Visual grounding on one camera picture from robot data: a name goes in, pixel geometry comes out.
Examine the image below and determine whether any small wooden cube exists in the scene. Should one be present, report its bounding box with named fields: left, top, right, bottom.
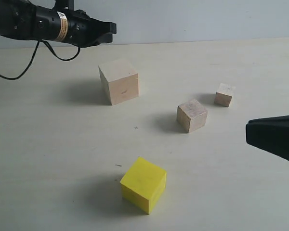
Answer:
left=214, top=83, right=236, bottom=107

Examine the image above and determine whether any yellow cube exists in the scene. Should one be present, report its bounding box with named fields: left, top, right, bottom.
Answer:
left=120, top=157, right=167, bottom=215

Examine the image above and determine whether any medium wooden cube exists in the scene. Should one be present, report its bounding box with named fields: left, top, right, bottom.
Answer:
left=176, top=99, right=208, bottom=133

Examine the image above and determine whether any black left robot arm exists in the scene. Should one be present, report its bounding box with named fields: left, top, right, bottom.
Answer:
left=0, top=0, right=117, bottom=48

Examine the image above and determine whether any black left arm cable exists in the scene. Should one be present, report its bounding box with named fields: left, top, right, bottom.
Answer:
left=0, top=39, right=81, bottom=80

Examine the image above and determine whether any large wooden cube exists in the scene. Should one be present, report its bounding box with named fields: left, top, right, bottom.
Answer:
left=98, top=59, right=140, bottom=105

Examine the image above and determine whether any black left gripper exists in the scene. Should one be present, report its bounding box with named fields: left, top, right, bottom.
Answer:
left=34, top=0, right=117, bottom=47

